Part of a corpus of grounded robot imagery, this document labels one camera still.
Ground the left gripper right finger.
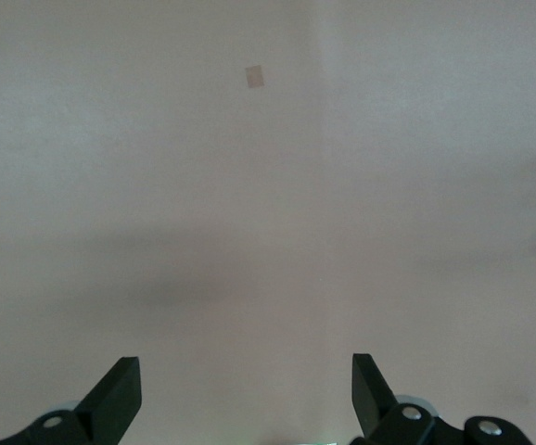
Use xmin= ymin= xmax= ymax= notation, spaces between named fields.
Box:
xmin=349 ymin=353 xmax=536 ymax=445

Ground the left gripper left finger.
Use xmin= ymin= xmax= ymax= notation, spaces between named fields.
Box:
xmin=0 ymin=355 xmax=143 ymax=445

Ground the brown tape patch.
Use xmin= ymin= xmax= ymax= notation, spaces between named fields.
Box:
xmin=244 ymin=64 xmax=266 ymax=90

